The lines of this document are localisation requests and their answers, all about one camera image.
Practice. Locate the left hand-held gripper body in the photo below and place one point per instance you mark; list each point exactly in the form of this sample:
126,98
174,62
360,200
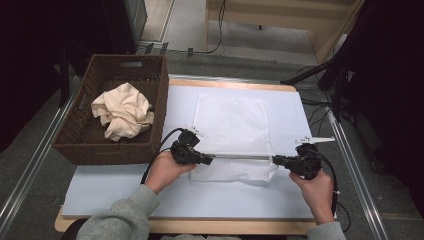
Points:
183,153

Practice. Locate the cream cloth garment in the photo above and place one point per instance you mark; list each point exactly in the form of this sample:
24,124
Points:
123,110

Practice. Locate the pale blue table mat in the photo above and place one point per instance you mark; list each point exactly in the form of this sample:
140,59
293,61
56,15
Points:
181,110

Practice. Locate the person's right hand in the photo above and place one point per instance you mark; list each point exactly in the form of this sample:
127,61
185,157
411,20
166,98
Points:
316,196

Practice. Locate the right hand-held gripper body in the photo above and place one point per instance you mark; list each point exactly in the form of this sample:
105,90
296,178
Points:
306,163

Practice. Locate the light wooden platform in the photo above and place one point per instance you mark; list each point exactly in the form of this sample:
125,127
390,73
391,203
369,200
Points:
266,20

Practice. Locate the white mesh laundry bag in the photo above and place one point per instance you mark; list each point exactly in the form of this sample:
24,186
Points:
230,123

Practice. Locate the metal strip behind table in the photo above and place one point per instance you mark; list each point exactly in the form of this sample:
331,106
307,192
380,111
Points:
216,78

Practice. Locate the brown wicker basket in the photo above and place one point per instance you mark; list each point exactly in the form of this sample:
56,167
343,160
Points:
83,146

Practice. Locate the metal floor rail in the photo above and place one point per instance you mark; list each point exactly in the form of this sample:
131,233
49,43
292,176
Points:
37,156
359,183

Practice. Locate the black stand legs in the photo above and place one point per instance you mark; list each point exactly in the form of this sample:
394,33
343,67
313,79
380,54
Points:
306,76

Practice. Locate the dark curtain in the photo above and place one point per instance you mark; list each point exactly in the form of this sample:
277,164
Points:
26,50
393,83

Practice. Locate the dark floor clip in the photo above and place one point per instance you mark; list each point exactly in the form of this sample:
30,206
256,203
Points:
149,48

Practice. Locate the person's left hand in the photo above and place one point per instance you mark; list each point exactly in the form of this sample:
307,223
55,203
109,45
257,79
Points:
163,173

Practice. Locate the dark cabinet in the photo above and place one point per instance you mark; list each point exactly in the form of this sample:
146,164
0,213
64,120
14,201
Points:
133,20

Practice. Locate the light wooden table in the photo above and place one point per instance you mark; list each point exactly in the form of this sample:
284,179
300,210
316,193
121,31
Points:
233,85

